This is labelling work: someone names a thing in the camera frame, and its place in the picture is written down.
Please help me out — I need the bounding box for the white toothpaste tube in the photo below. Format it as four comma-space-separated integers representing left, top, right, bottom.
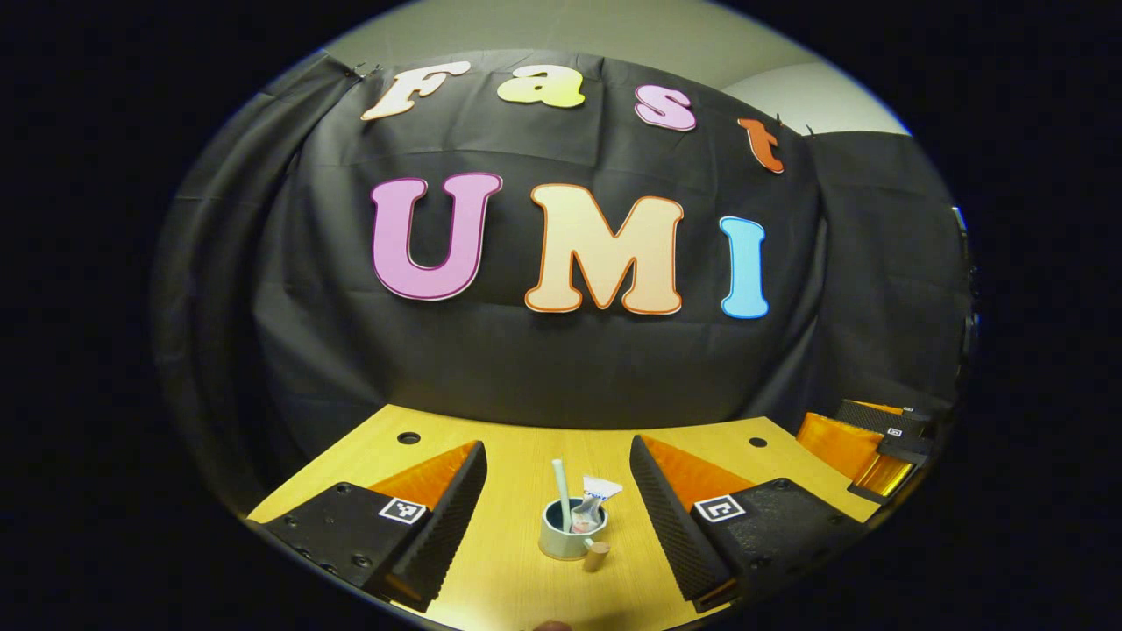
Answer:
570, 476, 624, 534

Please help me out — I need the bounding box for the black backdrop cloth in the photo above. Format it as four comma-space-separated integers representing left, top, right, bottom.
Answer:
151, 48, 974, 518

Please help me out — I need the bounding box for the pale cup with wooden handle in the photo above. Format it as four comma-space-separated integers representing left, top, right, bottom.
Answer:
537, 497, 613, 573

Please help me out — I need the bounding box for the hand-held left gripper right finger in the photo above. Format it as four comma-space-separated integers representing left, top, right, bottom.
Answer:
629, 435, 877, 614

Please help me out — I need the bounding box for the white toothbrush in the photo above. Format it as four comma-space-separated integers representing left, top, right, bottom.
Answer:
551, 458, 573, 533

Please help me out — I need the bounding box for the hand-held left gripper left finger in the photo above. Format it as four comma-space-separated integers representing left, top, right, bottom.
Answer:
250, 441, 488, 613

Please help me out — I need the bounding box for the wooden desktop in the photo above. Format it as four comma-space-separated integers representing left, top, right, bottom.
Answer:
247, 403, 882, 631

